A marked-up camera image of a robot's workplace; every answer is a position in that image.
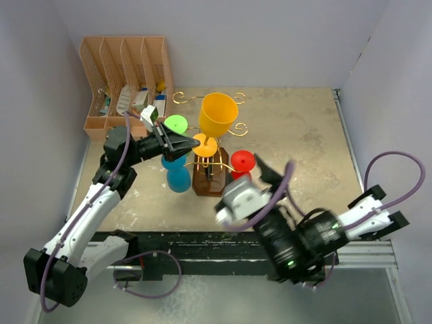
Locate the green plastic wine glass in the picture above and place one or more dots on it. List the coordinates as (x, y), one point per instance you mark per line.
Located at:
(177, 123)

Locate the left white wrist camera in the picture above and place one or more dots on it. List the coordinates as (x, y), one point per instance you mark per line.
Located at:
(149, 116)

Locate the pink plastic desk organizer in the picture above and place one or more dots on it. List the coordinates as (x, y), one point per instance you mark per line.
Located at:
(112, 62)

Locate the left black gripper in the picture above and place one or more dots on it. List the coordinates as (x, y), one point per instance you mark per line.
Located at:
(177, 144)

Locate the blue plastic wine glass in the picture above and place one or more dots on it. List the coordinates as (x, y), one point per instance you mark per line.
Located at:
(178, 176)

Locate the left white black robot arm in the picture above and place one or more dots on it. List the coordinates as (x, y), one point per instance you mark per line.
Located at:
(61, 270)

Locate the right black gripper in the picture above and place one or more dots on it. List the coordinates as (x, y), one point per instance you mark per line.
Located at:
(268, 175)

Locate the black metal base frame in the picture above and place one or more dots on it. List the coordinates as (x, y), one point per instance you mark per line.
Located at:
(199, 253)

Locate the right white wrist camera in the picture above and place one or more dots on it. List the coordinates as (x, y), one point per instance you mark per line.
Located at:
(240, 199)

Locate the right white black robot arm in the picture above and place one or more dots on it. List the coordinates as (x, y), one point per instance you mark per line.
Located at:
(299, 254)

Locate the red plastic wine glass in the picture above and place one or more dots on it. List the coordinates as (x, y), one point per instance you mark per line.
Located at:
(243, 163)

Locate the yellow plastic wine glass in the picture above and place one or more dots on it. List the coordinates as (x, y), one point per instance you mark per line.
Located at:
(217, 113)

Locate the gold wire wine glass rack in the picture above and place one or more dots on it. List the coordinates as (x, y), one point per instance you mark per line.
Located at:
(209, 175)

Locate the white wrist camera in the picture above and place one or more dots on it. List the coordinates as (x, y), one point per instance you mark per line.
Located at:
(240, 199)
(149, 116)

